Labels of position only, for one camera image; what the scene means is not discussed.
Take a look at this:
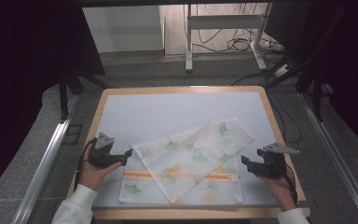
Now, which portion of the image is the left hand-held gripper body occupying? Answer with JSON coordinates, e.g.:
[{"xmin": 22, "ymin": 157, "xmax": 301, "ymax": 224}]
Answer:
[{"xmin": 88, "ymin": 133, "xmax": 129, "ymax": 170}]

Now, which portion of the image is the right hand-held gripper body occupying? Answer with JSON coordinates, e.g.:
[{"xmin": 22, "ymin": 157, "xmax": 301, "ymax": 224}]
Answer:
[{"xmin": 249, "ymin": 142, "xmax": 301, "ymax": 180}]

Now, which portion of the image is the white leaf-print zippered pillowcase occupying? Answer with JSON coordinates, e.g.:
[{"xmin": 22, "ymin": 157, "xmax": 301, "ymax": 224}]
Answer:
[{"xmin": 118, "ymin": 116, "xmax": 255, "ymax": 205}]

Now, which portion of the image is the person's left hand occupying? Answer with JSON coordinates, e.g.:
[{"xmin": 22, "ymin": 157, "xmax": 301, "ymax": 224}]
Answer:
[{"xmin": 79, "ymin": 147, "xmax": 124, "ymax": 190}]

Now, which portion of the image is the person's right hand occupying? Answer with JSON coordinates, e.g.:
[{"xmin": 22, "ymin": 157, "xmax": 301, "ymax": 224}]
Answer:
[{"xmin": 258, "ymin": 175, "xmax": 296, "ymax": 213}]

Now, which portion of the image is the black floor plate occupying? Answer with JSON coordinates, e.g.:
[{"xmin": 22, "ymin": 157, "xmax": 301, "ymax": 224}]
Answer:
[{"xmin": 62, "ymin": 123, "xmax": 84, "ymax": 146}]

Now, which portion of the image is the black metal stand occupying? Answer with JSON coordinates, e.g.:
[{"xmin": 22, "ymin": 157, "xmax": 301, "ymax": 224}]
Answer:
[
  {"xmin": 266, "ymin": 59, "xmax": 334, "ymax": 123},
  {"xmin": 58, "ymin": 72, "xmax": 110, "ymax": 123}
]

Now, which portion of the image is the white power strip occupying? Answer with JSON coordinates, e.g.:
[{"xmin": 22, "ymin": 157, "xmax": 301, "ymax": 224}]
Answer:
[{"xmin": 273, "ymin": 63, "xmax": 292, "ymax": 77}]

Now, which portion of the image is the black curtain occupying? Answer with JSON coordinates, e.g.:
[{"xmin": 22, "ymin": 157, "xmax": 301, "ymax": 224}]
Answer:
[
  {"xmin": 0, "ymin": 0, "xmax": 106, "ymax": 202},
  {"xmin": 264, "ymin": 0, "xmax": 358, "ymax": 152}
]

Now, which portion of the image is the white panel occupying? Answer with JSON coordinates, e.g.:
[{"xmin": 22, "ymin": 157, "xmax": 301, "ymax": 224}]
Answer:
[{"xmin": 82, "ymin": 5, "xmax": 166, "ymax": 54}]

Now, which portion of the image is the left hand-held gripper black cable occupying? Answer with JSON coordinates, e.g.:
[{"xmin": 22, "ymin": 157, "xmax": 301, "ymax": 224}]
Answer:
[{"xmin": 74, "ymin": 138, "xmax": 96, "ymax": 191}]

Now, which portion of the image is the hand-held gripper black cable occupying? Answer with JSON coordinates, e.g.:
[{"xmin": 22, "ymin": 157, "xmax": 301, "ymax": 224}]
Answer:
[
  {"xmin": 74, "ymin": 138, "xmax": 96, "ymax": 191},
  {"xmin": 283, "ymin": 162, "xmax": 299, "ymax": 205}
]

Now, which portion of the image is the right hand-held gripper black cable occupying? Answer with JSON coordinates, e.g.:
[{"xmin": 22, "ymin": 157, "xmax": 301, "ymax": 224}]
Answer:
[{"xmin": 283, "ymin": 162, "xmax": 299, "ymax": 205}]

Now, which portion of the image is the black floor cable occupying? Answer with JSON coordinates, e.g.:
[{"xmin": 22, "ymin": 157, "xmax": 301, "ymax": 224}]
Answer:
[{"xmin": 269, "ymin": 92, "xmax": 303, "ymax": 145}]

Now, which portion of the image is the aluminium rail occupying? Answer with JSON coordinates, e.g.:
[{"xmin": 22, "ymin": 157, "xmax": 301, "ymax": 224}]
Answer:
[
  {"xmin": 11, "ymin": 92, "xmax": 79, "ymax": 224},
  {"xmin": 297, "ymin": 91, "xmax": 358, "ymax": 224}
]

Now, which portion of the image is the tangle of black floor cables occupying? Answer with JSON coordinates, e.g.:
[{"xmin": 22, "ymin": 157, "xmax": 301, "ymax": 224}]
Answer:
[{"xmin": 192, "ymin": 28, "xmax": 264, "ymax": 53}]

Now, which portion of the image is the white metal desk frame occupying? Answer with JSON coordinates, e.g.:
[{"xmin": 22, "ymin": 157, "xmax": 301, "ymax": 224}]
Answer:
[{"xmin": 185, "ymin": 3, "xmax": 273, "ymax": 73}]

